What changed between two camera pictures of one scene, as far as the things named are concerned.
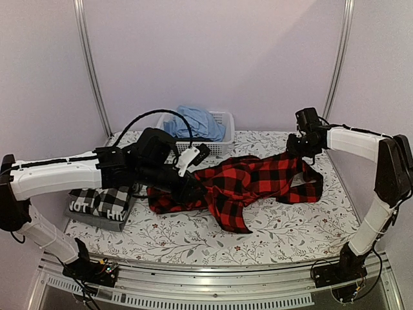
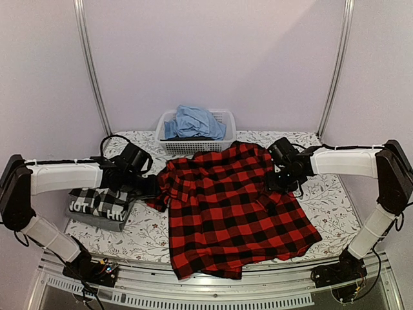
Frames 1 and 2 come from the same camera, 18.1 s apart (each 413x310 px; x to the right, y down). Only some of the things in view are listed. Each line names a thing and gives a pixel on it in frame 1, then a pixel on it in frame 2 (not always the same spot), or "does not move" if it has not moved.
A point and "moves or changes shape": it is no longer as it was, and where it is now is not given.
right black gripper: [291, 147] → [271, 185]
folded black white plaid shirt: [111, 202] does not move
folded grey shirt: [102, 221] does not move
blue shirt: [203, 124] does not move
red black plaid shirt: [225, 187] moves or changes shape
